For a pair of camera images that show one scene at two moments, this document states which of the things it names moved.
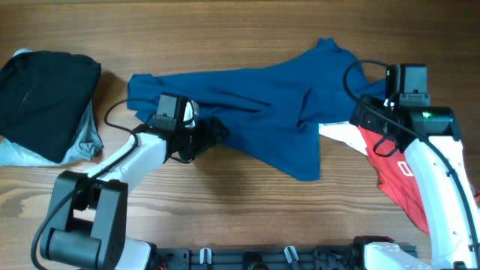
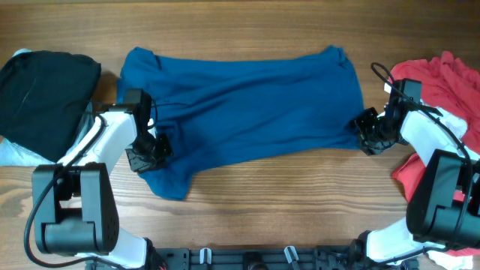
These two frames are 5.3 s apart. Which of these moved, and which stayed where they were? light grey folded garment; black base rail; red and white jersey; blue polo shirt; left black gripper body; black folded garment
Moved: left black gripper body; red and white jersey; blue polo shirt
Stayed: black folded garment; black base rail; light grey folded garment
